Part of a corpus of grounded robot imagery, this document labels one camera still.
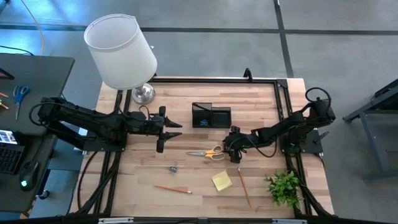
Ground black cable loop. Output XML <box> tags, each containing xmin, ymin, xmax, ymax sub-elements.
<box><xmin>76</xmin><ymin>151</ymin><xmax>100</xmax><ymax>212</ymax></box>

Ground black aluminium table frame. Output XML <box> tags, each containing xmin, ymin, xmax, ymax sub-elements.
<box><xmin>70</xmin><ymin>67</ymin><xmax>335</xmax><ymax>218</ymax></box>

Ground silver frame bracket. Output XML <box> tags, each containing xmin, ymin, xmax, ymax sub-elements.
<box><xmin>272</xmin><ymin>218</ymin><xmax>308</xmax><ymax>224</ymax></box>
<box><xmin>98</xmin><ymin>217</ymin><xmax>135</xmax><ymax>224</ymax></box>

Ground blue handled scissors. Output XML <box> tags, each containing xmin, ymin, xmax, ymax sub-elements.
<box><xmin>12</xmin><ymin>84</ymin><xmax>31</xmax><ymax>121</ymax></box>

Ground black lower desk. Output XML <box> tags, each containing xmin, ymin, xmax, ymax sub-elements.
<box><xmin>0</xmin><ymin>133</ymin><xmax>58</xmax><ymax>215</ymax></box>

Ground white shade table lamp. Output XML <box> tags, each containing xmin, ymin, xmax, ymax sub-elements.
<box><xmin>83</xmin><ymin>13</ymin><xmax>158</xmax><ymax>105</ymax></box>

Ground black desk organizer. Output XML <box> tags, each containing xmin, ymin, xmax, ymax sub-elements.
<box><xmin>192</xmin><ymin>102</ymin><xmax>233</xmax><ymax>129</ymax></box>

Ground dark grey side desk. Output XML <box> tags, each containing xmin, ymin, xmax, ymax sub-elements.
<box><xmin>0</xmin><ymin>52</ymin><xmax>75</xmax><ymax>138</ymax></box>

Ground beige floor cable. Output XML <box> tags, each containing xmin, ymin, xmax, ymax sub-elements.
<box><xmin>20</xmin><ymin>0</ymin><xmax>45</xmax><ymax>56</ymax></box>

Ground black flat device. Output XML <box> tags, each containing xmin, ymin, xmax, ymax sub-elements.
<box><xmin>0</xmin><ymin>67</ymin><xmax>15</xmax><ymax>81</ymax></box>

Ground black laptop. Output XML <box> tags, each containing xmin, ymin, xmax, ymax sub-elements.
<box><xmin>0</xmin><ymin>129</ymin><xmax>26</xmax><ymax>175</ymax></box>

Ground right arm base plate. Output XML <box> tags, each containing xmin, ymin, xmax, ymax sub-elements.
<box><xmin>281</xmin><ymin>129</ymin><xmax>324</xmax><ymax>155</ymax></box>

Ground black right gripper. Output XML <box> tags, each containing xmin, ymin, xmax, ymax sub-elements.
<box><xmin>223</xmin><ymin>125</ymin><xmax>252</xmax><ymax>164</ymax></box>

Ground black floor cable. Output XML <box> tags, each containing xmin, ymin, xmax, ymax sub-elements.
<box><xmin>0</xmin><ymin>45</ymin><xmax>34</xmax><ymax>57</ymax></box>

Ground yellow sticky note pad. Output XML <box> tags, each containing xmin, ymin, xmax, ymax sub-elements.
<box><xmin>211</xmin><ymin>170</ymin><xmax>233</xmax><ymax>192</ymax></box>

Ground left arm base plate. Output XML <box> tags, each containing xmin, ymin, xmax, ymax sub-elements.
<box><xmin>81</xmin><ymin>136</ymin><xmax>125</xmax><ymax>153</ymax></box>

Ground black computer mouse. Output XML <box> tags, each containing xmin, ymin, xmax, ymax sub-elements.
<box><xmin>18</xmin><ymin>159</ymin><xmax>40</xmax><ymax>192</ymax></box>

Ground orange pencil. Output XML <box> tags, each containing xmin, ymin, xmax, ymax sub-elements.
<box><xmin>154</xmin><ymin>185</ymin><xmax>193</xmax><ymax>195</ymax></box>
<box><xmin>237</xmin><ymin>167</ymin><xmax>252</xmax><ymax>209</ymax></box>

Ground small green plant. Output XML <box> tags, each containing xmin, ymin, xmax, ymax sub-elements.
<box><xmin>264</xmin><ymin>170</ymin><xmax>303</xmax><ymax>208</ymax></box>

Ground yellow handled scissors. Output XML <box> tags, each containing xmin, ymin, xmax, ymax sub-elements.
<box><xmin>185</xmin><ymin>144</ymin><xmax>226</xmax><ymax>161</ymax></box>

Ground dark grey side cart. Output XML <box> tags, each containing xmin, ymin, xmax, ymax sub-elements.
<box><xmin>343</xmin><ymin>78</ymin><xmax>398</xmax><ymax>182</ymax></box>

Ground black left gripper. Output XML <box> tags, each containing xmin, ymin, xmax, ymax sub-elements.
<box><xmin>136</xmin><ymin>105</ymin><xmax>183</xmax><ymax>154</ymax></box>

